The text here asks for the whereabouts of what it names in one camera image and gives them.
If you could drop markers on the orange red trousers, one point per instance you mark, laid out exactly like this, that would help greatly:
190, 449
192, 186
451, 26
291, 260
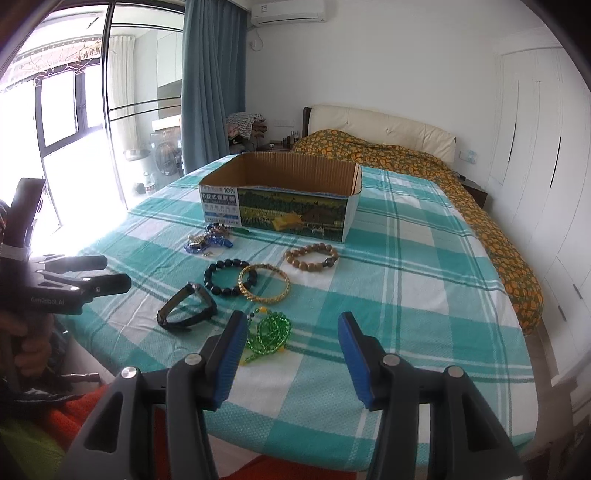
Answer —
64, 422

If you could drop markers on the orange floral bedspread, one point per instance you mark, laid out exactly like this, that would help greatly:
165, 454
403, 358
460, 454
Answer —
519, 280

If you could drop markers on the cream padded headboard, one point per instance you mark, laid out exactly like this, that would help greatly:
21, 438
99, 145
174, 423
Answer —
381, 128

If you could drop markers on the person's left hand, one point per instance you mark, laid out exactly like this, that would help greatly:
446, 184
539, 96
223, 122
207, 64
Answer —
35, 342

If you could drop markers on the pile of clothes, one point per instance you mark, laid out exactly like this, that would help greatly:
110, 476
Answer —
245, 127

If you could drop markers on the grey washing machine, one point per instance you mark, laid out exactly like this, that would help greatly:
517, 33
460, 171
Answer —
167, 155

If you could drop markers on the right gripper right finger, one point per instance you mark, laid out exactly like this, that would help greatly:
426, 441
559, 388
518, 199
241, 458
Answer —
467, 441

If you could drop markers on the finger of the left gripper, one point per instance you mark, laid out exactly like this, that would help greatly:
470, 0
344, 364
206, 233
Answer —
62, 264
102, 285

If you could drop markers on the dark wooden right nightstand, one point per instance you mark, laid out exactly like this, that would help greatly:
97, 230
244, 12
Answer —
478, 193

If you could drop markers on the white built-in wardrobe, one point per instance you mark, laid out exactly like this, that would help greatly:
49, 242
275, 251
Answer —
540, 185

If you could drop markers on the white wall air conditioner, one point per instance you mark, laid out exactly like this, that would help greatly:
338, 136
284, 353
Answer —
283, 12

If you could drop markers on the dark wooden nightstand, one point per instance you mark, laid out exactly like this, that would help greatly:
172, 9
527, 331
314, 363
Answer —
478, 193
284, 145

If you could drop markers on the teal blue curtain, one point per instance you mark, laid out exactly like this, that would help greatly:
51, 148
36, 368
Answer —
213, 78

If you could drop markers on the gold bangle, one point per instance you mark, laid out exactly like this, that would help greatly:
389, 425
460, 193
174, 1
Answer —
264, 284

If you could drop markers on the blue crystal bead strand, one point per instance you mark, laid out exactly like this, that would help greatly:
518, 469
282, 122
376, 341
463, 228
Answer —
199, 244

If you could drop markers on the teal plaid tablecloth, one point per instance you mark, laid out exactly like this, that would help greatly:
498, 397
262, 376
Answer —
411, 271

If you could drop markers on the dark wooden left nightstand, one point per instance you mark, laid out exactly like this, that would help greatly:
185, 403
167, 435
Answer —
284, 145

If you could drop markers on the black wrist watch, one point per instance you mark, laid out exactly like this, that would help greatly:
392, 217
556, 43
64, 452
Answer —
191, 305

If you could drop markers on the green pendant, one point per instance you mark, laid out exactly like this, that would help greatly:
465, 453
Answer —
240, 230

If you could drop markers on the black framed glass sliding door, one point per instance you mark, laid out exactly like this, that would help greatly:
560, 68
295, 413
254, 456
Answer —
79, 102

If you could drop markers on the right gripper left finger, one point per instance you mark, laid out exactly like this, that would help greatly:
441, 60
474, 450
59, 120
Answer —
117, 440

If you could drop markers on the open cardboard box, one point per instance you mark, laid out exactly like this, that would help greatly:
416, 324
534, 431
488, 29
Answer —
285, 193

